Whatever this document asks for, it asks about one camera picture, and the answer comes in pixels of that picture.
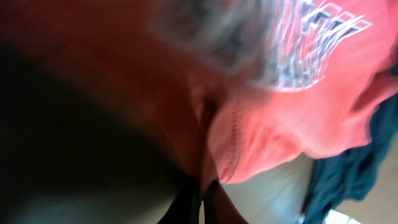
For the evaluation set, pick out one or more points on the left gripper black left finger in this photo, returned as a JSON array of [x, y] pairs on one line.
[[186, 205]]

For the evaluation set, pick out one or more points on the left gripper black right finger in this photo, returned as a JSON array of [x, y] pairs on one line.
[[218, 207]]

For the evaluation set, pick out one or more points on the navy blue garment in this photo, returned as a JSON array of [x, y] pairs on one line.
[[353, 173]]

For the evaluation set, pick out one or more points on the orange printed t-shirt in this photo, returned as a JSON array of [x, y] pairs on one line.
[[232, 88]]

